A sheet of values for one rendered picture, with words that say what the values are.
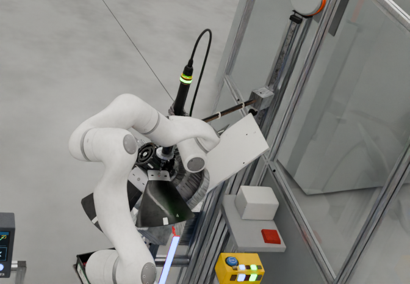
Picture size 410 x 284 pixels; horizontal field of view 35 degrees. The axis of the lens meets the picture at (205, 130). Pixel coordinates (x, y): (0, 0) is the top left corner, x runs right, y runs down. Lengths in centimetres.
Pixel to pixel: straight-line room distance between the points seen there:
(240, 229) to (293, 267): 29
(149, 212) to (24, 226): 165
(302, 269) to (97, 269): 123
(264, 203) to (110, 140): 136
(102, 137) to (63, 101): 334
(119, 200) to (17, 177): 251
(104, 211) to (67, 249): 203
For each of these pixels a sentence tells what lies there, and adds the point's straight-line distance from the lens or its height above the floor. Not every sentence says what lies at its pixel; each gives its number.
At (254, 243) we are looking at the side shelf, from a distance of 299.
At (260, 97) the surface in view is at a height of 142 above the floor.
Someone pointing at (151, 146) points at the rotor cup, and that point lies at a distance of 269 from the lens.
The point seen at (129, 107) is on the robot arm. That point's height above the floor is 174.
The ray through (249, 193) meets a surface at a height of 97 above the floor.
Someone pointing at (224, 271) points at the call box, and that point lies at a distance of 252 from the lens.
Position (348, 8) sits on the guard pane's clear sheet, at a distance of 283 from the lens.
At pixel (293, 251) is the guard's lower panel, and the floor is 85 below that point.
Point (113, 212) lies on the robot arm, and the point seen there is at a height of 152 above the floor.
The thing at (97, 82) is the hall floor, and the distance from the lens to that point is 553.
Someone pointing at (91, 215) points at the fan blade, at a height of 95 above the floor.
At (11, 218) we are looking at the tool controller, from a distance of 225.
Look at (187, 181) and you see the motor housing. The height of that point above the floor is 115.
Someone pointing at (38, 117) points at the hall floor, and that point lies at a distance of 496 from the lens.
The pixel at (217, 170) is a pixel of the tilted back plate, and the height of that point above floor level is 118.
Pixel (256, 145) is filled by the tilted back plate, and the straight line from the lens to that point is 274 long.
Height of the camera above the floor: 277
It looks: 32 degrees down
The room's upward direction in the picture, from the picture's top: 17 degrees clockwise
